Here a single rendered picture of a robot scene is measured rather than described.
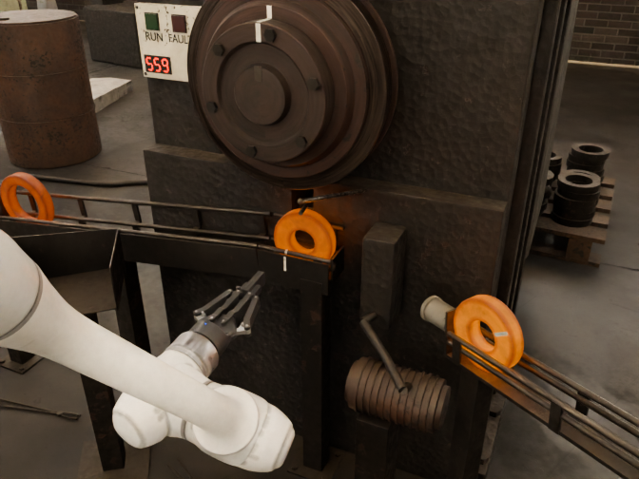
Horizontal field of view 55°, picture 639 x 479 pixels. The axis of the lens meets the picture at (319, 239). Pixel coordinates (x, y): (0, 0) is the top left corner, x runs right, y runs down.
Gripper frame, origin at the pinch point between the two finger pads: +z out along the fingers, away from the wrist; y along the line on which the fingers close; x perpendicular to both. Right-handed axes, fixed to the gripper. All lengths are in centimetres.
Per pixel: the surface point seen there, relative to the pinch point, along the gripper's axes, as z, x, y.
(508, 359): 4, -6, 52
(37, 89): 167, -40, -244
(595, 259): 175, -89, 73
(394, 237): 23.7, 3.1, 22.8
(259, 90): 15.2, 36.7, -3.4
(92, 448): -6, -74, -60
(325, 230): 23.4, 1.3, 6.2
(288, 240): 22.7, -3.3, -3.5
